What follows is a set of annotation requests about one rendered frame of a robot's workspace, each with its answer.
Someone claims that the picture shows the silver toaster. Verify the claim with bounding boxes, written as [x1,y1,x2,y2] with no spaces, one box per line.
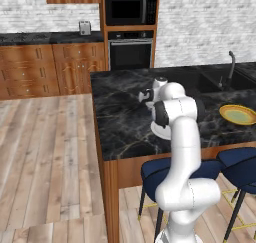
[78,20,92,37]

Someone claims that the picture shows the black microwave oven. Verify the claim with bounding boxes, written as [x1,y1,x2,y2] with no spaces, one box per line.
[104,0,158,27]

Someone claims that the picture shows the wooden kitchen island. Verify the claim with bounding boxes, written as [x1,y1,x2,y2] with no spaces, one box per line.
[90,62,256,243]

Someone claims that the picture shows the dark tap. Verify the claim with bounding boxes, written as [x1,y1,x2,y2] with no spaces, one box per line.
[218,50,237,92]

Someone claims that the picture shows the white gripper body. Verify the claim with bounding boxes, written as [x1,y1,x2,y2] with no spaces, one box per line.
[145,99,156,111]

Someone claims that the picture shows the black sink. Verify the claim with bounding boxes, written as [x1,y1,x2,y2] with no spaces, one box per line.
[198,68,256,94]

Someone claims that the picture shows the yellow plate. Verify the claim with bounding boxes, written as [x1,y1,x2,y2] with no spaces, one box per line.
[218,104,256,127]

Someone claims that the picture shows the wooden base cupboards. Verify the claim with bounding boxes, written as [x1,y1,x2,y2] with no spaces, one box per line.
[0,42,109,101]

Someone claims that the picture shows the tall wooden oven cabinet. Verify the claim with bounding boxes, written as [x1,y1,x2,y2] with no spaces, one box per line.
[100,0,161,72]

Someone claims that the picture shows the blue stool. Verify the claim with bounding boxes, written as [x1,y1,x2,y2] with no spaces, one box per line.
[216,146,256,243]
[137,158,223,243]

